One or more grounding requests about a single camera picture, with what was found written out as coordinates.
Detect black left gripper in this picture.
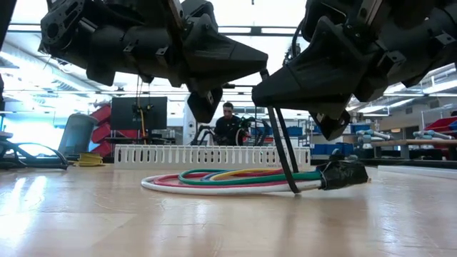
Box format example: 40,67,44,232
123,0,268,124

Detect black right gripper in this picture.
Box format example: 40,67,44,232
251,0,408,142

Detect black zip tie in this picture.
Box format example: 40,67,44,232
259,68,301,195

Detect bundle of coloured wires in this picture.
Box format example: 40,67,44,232
177,168,323,186

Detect coloured wire bundle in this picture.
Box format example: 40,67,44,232
153,171,287,188
209,168,283,181

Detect person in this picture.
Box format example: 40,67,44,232
214,102,249,146

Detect grey foam roll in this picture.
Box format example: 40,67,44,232
356,128,393,143
413,129,448,141

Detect black monitor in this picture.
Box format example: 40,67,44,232
110,96,168,131

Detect wooden workbench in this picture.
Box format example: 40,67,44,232
371,138,457,160

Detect red storage bin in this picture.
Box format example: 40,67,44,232
424,116,457,133

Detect red zigzag panel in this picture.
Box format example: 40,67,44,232
89,104,113,158

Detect black overhead camera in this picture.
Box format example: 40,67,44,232
283,42,301,67

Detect white slotted cable raceway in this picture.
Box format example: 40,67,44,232
114,143,311,171

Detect black aluminium frame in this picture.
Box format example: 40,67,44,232
310,158,457,169

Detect yellow wire spool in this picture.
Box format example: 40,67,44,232
72,152,106,168

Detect black looped cable bundle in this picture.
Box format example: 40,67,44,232
0,131,70,171

